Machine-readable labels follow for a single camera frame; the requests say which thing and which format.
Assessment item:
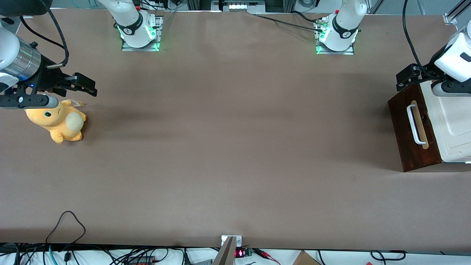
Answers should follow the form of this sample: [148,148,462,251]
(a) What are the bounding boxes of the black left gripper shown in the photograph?
[396,60,447,92]

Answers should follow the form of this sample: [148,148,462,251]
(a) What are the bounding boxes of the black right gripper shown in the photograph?
[25,56,98,97]

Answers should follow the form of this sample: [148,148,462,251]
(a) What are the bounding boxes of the dark wood drawer white handle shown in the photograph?
[387,85,429,173]

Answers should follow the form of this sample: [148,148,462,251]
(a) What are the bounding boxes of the orange plush toy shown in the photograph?
[25,99,87,145]

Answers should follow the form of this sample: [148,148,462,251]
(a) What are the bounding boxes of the white power strip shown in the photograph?
[224,2,266,11]

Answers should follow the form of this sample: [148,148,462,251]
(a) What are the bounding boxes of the brown cardboard piece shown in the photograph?
[292,250,321,265]

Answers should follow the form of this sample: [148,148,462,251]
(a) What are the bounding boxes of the grey metal beam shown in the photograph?
[212,237,237,265]

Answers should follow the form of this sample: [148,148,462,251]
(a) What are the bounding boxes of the red clip leads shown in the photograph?
[254,249,282,265]

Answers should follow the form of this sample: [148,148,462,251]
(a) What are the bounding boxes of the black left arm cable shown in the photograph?
[402,0,427,72]

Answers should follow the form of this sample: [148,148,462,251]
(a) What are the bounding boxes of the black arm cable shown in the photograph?
[402,0,427,72]
[18,0,70,69]

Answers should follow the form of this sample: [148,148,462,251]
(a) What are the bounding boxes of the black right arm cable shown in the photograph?
[18,0,70,69]

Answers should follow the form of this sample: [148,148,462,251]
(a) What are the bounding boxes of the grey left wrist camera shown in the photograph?
[431,81,471,98]

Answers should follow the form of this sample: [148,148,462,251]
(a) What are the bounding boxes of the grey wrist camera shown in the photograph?
[431,81,471,98]
[0,95,59,110]

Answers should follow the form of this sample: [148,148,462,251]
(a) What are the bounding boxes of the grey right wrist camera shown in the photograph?
[0,95,59,110]

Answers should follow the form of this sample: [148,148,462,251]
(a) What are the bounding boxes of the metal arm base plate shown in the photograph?
[315,17,355,56]
[121,15,164,52]

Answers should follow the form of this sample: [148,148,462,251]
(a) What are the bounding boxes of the aluminium frame profile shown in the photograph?
[443,0,471,25]

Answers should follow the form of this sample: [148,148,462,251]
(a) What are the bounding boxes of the black looped thin cable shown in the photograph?
[45,211,86,245]

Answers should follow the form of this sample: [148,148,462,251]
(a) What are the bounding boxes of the black cable across table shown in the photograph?
[253,13,324,32]

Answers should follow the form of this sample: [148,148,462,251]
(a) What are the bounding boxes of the black cable loop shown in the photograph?
[370,250,407,262]

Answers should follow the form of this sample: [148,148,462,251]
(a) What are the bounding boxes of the silver metal bracket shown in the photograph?
[221,235,243,247]

